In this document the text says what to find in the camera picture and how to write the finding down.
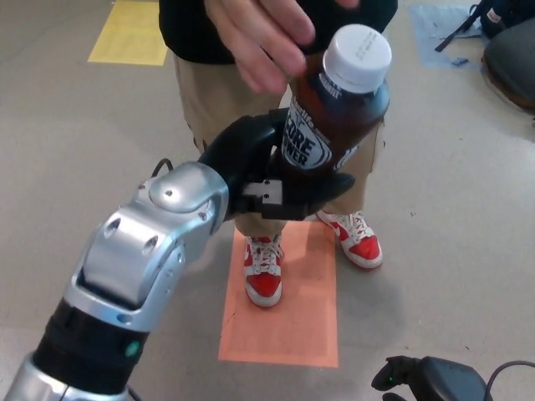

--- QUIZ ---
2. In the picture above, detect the person's right hand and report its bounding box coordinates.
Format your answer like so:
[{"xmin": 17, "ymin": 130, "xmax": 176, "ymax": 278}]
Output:
[{"xmin": 207, "ymin": 0, "xmax": 361, "ymax": 95}]

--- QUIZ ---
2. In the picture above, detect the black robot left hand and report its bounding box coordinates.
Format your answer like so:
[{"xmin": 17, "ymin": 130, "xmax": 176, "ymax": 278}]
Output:
[{"xmin": 196, "ymin": 107, "xmax": 356, "ymax": 222}]

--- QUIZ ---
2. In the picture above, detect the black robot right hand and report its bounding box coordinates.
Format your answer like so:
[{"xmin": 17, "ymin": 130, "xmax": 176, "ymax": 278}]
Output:
[{"xmin": 370, "ymin": 354, "xmax": 491, "ymax": 401}]

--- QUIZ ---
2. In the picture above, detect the brown protein shake bottle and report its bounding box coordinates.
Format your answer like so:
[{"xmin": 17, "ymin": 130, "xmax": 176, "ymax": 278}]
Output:
[{"xmin": 275, "ymin": 23, "xmax": 394, "ymax": 181}]

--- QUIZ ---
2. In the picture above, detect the person's black shirt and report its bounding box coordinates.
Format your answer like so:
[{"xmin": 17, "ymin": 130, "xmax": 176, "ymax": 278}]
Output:
[{"xmin": 157, "ymin": 0, "xmax": 399, "ymax": 66}]

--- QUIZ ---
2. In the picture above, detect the person's right red white sneaker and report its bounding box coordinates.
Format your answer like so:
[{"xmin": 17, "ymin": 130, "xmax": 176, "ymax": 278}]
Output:
[{"xmin": 243, "ymin": 234, "xmax": 285, "ymax": 309}]

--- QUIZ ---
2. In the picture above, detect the person's red white sneaker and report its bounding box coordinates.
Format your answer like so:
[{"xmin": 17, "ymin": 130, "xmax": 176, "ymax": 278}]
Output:
[
  {"xmin": 243, "ymin": 234, "xmax": 285, "ymax": 309},
  {"xmin": 315, "ymin": 209, "xmax": 385, "ymax": 271}
]

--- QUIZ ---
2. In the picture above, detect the person's left red white sneaker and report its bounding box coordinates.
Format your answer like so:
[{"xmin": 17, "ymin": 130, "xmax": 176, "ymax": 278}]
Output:
[{"xmin": 315, "ymin": 209, "xmax": 385, "ymax": 271}]

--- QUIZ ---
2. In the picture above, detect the yellow paper floor sheet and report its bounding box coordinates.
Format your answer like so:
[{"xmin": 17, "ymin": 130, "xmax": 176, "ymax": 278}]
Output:
[{"xmin": 86, "ymin": 0, "xmax": 169, "ymax": 67}]

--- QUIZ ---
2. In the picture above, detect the orange paper floor sheet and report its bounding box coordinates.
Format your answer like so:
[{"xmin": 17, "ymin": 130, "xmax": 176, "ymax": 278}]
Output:
[{"xmin": 217, "ymin": 220, "xmax": 339, "ymax": 368}]

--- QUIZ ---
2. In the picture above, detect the blue paper floor sheet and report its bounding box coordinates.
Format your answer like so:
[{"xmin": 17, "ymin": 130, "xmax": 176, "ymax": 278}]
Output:
[{"xmin": 408, "ymin": 3, "xmax": 488, "ymax": 68}]

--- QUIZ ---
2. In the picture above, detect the black backpack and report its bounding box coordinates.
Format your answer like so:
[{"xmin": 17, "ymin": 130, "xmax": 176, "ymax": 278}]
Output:
[{"xmin": 433, "ymin": 0, "xmax": 535, "ymax": 53}]

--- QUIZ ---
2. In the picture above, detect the grey padded seat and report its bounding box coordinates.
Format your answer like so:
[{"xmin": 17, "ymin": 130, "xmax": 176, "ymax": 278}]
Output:
[{"xmin": 480, "ymin": 18, "xmax": 535, "ymax": 112}]

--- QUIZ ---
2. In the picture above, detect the grey right hand cable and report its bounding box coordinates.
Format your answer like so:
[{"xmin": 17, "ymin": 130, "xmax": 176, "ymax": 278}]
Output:
[{"xmin": 484, "ymin": 361, "xmax": 535, "ymax": 401}]

